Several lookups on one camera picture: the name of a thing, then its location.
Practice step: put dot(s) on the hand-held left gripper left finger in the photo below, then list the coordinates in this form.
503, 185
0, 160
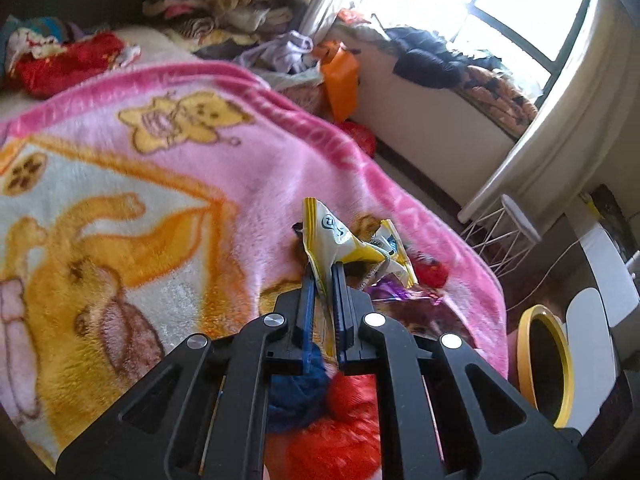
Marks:
308, 312

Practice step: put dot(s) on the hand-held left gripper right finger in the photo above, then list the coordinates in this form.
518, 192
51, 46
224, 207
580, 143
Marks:
340, 312

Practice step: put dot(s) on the purple snack wrapper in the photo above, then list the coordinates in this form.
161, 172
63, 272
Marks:
400, 296

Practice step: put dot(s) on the yellow white snack wrapper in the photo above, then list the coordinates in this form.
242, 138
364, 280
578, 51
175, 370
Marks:
325, 232

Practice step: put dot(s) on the blue cloth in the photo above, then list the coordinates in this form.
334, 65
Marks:
295, 395

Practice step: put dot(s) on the yellow trash bin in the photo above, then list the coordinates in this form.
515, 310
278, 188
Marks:
522, 360

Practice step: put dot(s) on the red snack wrapper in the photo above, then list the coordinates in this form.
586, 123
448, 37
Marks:
432, 271

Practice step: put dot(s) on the pink printed blanket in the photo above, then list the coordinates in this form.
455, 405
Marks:
200, 185

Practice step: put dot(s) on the red shopping bag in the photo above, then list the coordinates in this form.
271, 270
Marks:
360, 137

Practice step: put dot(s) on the floral bag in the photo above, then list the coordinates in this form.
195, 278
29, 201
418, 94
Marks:
305, 92

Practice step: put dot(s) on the orange bag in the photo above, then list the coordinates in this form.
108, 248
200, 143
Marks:
340, 77

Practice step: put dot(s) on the white chair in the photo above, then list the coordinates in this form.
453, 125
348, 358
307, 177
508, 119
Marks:
590, 340

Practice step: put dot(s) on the lavender garment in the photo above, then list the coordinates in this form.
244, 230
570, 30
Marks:
285, 50

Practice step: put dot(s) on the orange patterned blanket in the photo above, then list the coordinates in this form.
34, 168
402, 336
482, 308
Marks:
500, 95

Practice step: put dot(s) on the white desk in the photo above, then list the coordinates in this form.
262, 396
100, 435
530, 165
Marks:
607, 260

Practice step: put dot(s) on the pile of clothes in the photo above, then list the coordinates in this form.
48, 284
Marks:
230, 5

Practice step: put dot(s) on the red printed cloth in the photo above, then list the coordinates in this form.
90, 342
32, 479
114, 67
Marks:
65, 67

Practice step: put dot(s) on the window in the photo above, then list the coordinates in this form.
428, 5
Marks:
530, 5

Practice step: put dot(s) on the colourful cloth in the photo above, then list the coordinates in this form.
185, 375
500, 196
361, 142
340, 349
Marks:
35, 30

